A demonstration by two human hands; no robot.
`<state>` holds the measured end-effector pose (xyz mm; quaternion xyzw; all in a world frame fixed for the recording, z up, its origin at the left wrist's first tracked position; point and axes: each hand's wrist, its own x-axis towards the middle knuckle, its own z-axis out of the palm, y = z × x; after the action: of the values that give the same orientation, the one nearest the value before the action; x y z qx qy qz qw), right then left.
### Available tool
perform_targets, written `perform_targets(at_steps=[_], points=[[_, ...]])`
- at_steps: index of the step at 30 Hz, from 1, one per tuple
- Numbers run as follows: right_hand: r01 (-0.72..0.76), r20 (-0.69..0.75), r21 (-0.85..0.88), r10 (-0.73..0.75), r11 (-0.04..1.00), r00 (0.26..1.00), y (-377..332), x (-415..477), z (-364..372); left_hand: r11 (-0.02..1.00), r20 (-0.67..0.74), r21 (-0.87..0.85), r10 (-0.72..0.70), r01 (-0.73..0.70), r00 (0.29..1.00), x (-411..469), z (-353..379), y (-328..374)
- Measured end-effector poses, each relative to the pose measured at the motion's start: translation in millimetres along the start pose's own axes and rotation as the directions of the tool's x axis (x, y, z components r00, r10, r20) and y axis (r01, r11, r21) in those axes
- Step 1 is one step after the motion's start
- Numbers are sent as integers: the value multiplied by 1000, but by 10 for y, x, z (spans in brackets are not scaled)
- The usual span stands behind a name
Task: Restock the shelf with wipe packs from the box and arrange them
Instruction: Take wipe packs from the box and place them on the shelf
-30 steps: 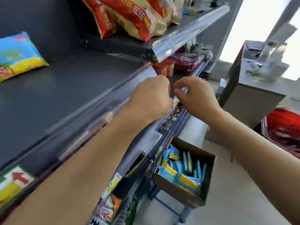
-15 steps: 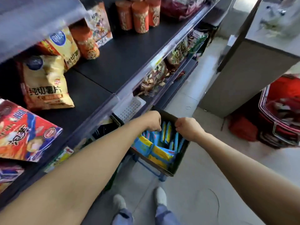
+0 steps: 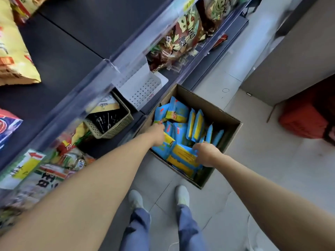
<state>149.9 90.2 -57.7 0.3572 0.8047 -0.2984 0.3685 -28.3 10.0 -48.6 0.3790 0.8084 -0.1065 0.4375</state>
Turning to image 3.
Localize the grey cabinet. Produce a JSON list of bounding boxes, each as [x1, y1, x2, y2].
[[240, 0, 335, 107]]

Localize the small red packet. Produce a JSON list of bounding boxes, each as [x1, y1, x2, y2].
[[210, 33, 229, 50]]

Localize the dark grey store shelf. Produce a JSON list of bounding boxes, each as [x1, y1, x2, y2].
[[0, 0, 258, 234]]

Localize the brown cardboard box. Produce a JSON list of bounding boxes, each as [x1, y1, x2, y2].
[[136, 84, 243, 190]]

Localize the person's right hand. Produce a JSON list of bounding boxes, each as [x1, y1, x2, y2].
[[192, 142, 224, 168]]

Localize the yellow white card packet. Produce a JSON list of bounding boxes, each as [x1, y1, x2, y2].
[[86, 94, 120, 114]]

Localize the person's right forearm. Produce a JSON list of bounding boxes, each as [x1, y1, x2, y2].
[[213, 154, 335, 251]]

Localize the large yellow snack bag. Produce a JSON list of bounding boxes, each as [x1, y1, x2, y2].
[[0, 0, 42, 86]]

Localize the beige plastic basket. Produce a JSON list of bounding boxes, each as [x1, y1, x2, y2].
[[83, 91, 134, 140]]

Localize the blue trousers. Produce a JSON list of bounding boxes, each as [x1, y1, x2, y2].
[[119, 204, 207, 251]]

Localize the pile of blue wipe packets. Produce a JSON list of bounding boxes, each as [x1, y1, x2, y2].
[[151, 96, 225, 181]]

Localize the yellow red snack bag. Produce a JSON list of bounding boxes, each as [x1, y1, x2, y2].
[[9, 0, 50, 24]]

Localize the white striped snack bag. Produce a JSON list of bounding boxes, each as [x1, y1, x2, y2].
[[0, 164, 78, 210]]

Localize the bundle of black hooks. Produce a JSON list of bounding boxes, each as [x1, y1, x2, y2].
[[90, 111, 126, 134]]

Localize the brown green snack bag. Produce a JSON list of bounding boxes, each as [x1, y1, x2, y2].
[[200, 0, 252, 37]]

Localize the person's left forearm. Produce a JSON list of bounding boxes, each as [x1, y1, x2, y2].
[[0, 133, 155, 251]]

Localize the stack of red shopping baskets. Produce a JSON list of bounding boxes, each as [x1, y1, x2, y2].
[[278, 83, 335, 146]]

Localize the white shoe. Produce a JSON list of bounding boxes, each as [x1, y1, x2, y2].
[[128, 190, 144, 210], [175, 185, 190, 208]]

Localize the white perforated plastic tray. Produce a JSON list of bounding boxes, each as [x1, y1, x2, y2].
[[111, 56, 169, 112]]

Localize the yellow white price tag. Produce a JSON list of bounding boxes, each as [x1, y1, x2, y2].
[[0, 149, 46, 190]]

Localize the person's left hand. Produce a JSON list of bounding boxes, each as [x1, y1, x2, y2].
[[144, 123, 166, 147]]

